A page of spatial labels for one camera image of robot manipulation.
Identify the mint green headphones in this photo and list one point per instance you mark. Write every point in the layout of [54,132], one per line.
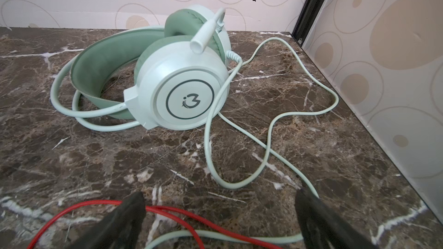
[180,76]

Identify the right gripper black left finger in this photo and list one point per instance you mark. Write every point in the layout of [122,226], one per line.
[119,229]

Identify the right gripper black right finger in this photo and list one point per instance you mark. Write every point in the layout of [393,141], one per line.
[322,228]

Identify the black corner frame post right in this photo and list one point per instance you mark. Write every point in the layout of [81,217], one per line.
[306,20]

